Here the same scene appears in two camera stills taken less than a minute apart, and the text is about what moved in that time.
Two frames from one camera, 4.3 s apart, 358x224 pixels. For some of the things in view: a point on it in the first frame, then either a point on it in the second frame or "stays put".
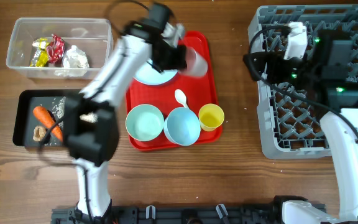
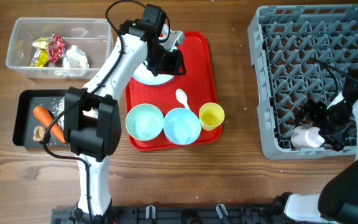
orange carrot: [44, 117] stays put
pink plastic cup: [196, 66] to [306, 136]
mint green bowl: [145, 122] stays put
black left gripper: [181, 65] stays put
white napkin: [75, 63] stays put
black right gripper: [273, 60] to [336, 138]
